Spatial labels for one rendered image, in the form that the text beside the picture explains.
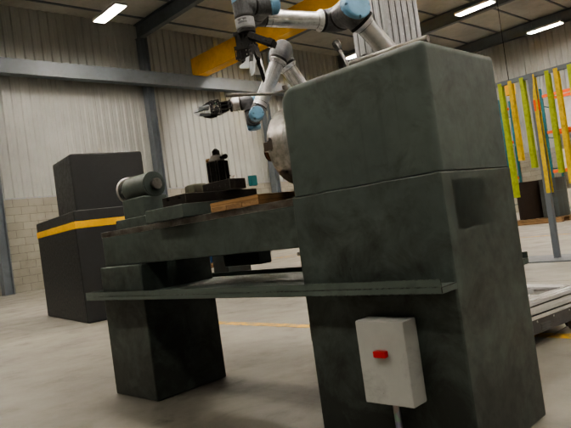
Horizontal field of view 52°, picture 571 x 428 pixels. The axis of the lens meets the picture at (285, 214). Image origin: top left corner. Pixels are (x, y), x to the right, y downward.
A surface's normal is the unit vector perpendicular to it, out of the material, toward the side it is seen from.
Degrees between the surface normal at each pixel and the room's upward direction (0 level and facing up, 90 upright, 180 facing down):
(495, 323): 90
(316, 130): 90
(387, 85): 90
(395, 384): 90
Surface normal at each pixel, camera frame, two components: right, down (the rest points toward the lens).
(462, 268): 0.71, -0.11
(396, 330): -0.69, 0.08
